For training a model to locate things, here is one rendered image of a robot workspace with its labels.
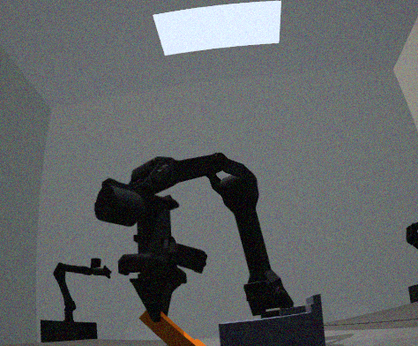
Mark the orange l-shaped part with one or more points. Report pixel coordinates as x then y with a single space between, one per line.
169 332

